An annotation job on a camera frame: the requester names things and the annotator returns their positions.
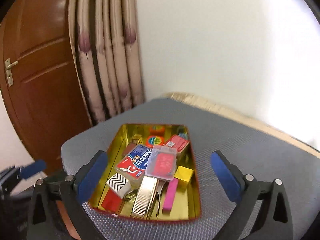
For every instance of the red card box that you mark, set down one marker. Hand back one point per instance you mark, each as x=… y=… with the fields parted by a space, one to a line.
x=178 y=143

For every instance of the silver metal tongs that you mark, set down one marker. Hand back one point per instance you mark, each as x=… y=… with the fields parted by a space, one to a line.
x=160 y=185

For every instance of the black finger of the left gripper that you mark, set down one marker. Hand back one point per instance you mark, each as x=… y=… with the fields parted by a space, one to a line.
x=11 y=176

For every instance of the yellow block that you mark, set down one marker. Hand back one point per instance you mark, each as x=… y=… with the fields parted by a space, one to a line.
x=184 y=176

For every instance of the gold metal tin box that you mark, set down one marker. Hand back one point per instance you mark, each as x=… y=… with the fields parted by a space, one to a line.
x=187 y=204

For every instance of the clear case red insert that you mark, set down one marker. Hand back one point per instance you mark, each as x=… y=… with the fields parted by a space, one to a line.
x=162 y=163

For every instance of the orange round tape measure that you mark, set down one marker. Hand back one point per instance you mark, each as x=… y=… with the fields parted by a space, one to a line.
x=153 y=140

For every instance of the silver textured metal bar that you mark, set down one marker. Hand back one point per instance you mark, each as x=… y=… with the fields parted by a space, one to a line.
x=144 y=198

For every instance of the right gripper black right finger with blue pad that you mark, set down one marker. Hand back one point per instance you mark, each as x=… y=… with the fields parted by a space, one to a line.
x=274 y=220

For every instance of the blue red card pack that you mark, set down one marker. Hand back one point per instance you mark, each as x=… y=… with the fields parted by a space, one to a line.
x=133 y=165

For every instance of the brown wooden door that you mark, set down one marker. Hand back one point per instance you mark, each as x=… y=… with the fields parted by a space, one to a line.
x=45 y=104

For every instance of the brass door handle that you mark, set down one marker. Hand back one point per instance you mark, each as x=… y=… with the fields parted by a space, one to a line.
x=8 y=68

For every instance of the beige table edge trim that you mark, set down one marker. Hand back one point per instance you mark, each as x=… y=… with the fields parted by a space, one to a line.
x=228 y=113

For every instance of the pink eraser block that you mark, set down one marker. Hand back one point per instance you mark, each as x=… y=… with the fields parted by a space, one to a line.
x=170 y=195

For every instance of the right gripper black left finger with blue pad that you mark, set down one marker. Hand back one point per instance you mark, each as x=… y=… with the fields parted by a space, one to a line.
x=60 y=197

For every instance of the zebra striped white block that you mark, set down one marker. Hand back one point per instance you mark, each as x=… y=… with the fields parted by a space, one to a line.
x=119 y=185

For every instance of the red flat block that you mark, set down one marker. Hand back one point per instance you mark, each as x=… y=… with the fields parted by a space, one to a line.
x=112 y=202

